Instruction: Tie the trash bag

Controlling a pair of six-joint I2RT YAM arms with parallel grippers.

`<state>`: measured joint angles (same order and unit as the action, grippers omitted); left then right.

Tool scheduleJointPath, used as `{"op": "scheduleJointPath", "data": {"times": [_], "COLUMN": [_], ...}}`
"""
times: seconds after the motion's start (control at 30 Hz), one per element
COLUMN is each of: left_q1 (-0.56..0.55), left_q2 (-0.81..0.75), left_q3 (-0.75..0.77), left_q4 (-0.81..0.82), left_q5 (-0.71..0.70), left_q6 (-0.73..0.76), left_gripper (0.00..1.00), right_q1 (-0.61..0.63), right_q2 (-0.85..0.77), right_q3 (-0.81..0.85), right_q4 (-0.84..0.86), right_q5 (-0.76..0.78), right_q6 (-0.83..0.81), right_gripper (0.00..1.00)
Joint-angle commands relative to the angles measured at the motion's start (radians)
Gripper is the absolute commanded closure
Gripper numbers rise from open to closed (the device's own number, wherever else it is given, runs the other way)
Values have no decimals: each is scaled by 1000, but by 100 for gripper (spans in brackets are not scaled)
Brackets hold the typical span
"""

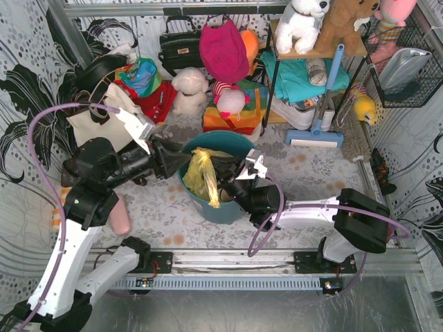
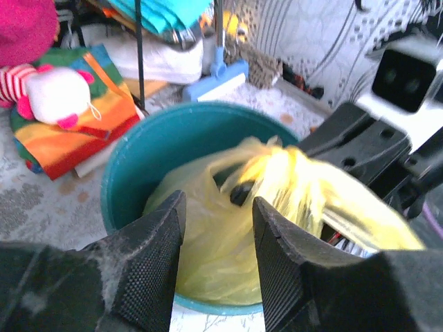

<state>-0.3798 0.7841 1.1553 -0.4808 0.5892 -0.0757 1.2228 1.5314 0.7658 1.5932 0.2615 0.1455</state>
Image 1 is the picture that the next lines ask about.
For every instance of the teal trash bin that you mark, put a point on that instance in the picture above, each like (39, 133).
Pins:
(233, 144)

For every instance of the orange plush toy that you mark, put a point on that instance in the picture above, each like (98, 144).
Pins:
(251, 43)

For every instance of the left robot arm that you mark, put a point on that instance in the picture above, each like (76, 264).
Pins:
(63, 300)

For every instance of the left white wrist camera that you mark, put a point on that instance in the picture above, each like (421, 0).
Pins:
(138, 126)

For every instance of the yellow plush duck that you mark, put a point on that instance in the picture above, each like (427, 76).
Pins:
(364, 106)

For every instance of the white sneakers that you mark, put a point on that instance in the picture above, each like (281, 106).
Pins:
(303, 119)

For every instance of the aluminium front rail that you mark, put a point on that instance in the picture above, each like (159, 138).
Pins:
(278, 262)

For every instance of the black leather handbag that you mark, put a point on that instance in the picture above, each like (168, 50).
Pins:
(180, 50)

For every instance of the rainbow striped bag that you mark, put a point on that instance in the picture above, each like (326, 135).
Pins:
(250, 117)

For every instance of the blue floor mop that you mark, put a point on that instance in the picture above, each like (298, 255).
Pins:
(316, 137)

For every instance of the silver foil pouch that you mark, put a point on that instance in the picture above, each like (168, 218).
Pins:
(403, 67)

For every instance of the teal folded cloth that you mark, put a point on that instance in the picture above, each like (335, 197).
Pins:
(292, 83)

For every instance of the pink rolled towel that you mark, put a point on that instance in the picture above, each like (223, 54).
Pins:
(119, 218)

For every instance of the yellow trash bag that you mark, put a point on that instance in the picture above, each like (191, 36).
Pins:
(200, 177)

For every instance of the cream plush sheep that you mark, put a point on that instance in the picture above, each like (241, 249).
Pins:
(191, 86)

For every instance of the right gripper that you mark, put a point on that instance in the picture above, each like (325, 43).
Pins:
(232, 173)

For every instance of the magenta fabric hat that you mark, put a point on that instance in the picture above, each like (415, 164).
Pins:
(223, 53)

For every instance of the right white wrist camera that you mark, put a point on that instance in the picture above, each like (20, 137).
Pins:
(253, 166)

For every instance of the orange checkered cloth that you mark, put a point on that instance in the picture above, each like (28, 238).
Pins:
(56, 221)

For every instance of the pink white plush doll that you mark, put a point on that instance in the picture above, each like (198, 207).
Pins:
(229, 99)

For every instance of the red cloth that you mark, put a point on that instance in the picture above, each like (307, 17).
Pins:
(158, 105)

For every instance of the black wire basket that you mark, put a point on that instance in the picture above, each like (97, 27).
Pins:
(420, 90)

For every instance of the pink plush toy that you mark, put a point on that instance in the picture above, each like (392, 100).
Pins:
(392, 17)

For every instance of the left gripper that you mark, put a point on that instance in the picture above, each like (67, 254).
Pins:
(158, 159)

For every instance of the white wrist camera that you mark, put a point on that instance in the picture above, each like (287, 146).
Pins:
(138, 126)
(253, 166)

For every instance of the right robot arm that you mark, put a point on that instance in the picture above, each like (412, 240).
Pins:
(360, 223)

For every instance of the colourful printed bag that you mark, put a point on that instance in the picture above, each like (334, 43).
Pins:
(139, 79)

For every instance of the cream canvas tote bag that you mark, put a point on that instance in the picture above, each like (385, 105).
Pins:
(85, 128)

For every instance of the brown teddy bear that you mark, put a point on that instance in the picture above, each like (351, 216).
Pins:
(343, 22)

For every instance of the white plush dog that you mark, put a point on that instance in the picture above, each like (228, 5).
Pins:
(299, 25)

